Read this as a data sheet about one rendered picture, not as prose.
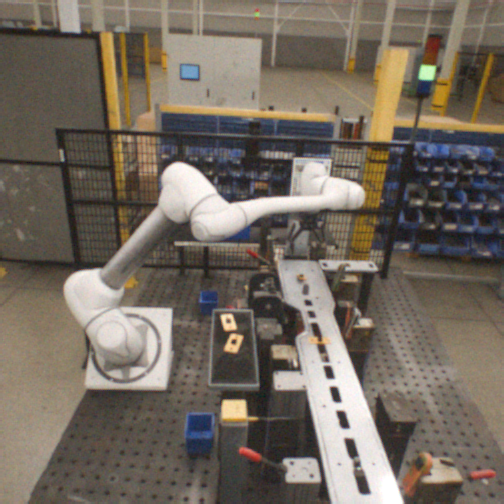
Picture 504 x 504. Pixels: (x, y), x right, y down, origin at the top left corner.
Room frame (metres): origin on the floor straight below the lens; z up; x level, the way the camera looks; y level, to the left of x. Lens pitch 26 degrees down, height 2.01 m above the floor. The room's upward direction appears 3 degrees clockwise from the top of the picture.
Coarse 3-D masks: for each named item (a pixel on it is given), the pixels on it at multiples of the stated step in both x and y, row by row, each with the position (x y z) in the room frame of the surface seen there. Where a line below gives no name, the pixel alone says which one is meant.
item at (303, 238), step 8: (296, 192) 2.06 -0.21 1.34; (296, 216) 2.06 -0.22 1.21; (288, 224) 2.06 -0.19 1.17; (288, 232) 2.06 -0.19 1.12; (304, 232) 2.06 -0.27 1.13; (296, 240) 2.06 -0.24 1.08; (304, 240) 2.06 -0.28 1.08; (288, 248) 2.06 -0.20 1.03; (296, 248) 2.06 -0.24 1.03; (304, 248) 2.06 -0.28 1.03
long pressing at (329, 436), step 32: (288, 288) 1.70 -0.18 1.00; (320, 288) 1.72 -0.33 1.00; (320, 320) 1.46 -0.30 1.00; (320, 384) 1.10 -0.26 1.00; (352, 384) 1.10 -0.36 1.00; (320, 416) 0.96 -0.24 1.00; (352, 416) 0.97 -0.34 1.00; (320, 448) 0.84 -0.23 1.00; (352, 480) 0.75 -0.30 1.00; (384, 480) 0.76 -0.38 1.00
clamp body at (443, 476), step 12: (432, 468) 0.75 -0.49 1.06; (444, 468) 0.76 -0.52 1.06; (420, 480) 0.73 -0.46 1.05; (432, 480) 0.72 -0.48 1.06; (444, 480) 0.72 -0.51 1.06; (456, 480) 0.72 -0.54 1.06; (420, 492) 0.72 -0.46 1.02; (432, 492) 0.72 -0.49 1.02; (444, 492) 0.72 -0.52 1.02; (456, 492) 0.72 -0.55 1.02
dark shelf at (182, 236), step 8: (176, 232) 2.18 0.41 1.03; (184, 232) 2.19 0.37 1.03; (256, 232) 2.24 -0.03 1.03; (272, 232) 2.26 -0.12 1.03; (280, 232) 2.27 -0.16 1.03; (312, 232) 2.29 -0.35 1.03; (320, 232) 2.30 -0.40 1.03; (328, 232) 2.31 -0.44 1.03; (176, 240) 2.08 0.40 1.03; (184, 240) 2.08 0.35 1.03; (192, 240) 2.09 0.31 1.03; (224, 240) 2.11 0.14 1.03; (232, 240) 2.12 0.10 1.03; (240, 240) 2.13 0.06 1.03; (248, 240) 2.13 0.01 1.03; (256, 240) 2.14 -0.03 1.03; (280, 240) 2.16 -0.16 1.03; (312, 240) 2.18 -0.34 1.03; (328, 240) 2.19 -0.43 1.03; (280, 248) 2.12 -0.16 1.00; (328, 248) 2.13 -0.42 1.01; (336, 248) 2.14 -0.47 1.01
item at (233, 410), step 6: (228, 402) 0.84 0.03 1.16; (234, 402) 0.84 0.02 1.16; (240, 402) 0.84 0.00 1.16; (222, 408) 0.82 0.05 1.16; (228, 408) 0.82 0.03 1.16; (234, 408) 0.82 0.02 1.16; (240, 408) 0.82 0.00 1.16; (222, 414) 0.80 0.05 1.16; (228, 414) 0.80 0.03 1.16; (234, 414) 0.80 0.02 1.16; (240, 414) 0.80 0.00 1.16; (228, 420) 0.79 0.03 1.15; (234, 420) 0.79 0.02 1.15; (240, 420) 0.79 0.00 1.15
